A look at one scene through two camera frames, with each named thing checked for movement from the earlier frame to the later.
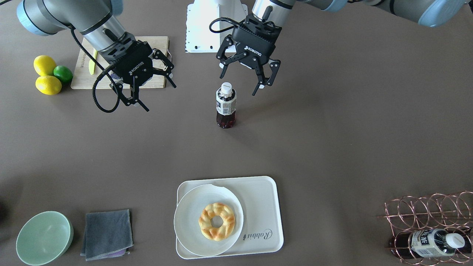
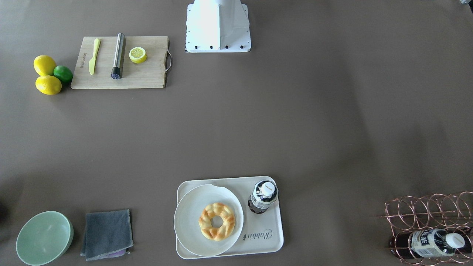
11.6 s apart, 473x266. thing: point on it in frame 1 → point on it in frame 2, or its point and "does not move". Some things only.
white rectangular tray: [259, 198] does not move
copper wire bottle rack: [436, 229] does not move
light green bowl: [44, 238] does not move
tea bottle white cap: [226, 88] → [264, 193]
